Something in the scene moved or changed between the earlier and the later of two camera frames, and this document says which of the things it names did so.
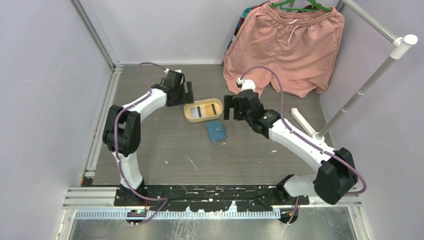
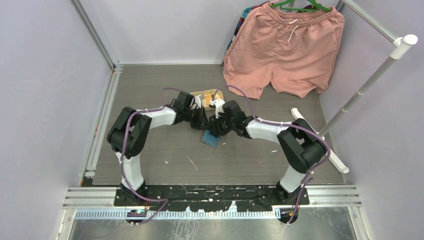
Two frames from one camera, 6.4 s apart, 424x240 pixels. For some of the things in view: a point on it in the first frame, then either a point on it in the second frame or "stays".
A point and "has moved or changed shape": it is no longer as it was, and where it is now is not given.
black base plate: [209, 197] stays
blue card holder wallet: [216, 130] has moved or changed shape
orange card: [211, 109] → [208, 98]
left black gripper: [187, 97] → [203, 122]
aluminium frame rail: [86, 196] stays
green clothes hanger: [316, 6] stays
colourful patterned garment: [246, 11] stays
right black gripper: [232, 102] → [215, 130]
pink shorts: [301, 46] stays
